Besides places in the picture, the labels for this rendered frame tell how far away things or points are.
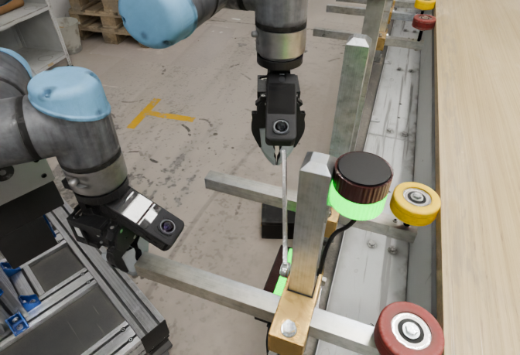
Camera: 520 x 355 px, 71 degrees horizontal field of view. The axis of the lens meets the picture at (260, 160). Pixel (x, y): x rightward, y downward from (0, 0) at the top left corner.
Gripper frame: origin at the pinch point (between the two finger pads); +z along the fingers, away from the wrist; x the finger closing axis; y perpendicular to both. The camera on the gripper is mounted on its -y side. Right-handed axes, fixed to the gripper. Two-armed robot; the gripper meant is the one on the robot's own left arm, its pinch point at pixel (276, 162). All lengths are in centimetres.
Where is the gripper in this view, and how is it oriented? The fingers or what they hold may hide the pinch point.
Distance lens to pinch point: 67.2
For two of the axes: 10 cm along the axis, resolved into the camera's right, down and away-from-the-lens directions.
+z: 0.0, 7.7, 6.3
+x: -10.0, 0.0, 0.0
